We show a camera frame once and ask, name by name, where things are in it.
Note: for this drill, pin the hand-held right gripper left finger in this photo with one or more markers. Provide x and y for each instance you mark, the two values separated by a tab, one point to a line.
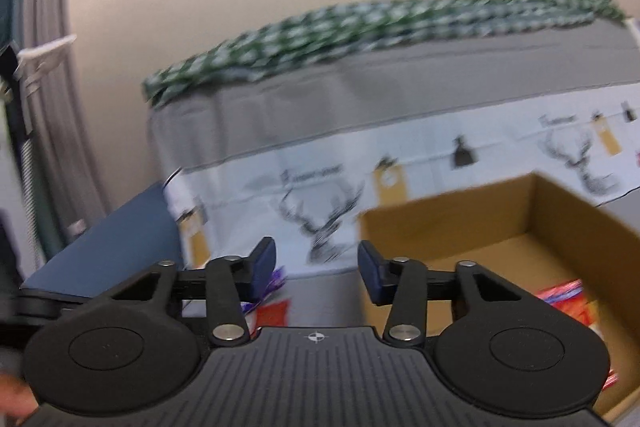
263	269

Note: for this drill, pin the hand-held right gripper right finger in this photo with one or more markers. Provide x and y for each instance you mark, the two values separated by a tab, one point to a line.
370	272

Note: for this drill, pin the brown cardboard box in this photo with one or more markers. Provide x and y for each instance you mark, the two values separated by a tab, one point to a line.
500	217

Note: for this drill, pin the red silver snack packet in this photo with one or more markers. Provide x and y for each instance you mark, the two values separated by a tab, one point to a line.
275	314

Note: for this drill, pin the red blue snack packet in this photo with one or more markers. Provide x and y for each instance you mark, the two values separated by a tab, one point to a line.
565	299

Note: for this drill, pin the purple snack packet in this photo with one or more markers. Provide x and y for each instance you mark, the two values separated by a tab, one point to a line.
278	279

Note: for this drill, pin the grey deer printed cloth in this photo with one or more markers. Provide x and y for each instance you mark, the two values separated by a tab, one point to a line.
350	97

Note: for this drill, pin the green checked cloth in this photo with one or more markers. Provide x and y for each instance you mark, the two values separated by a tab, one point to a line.
350	27

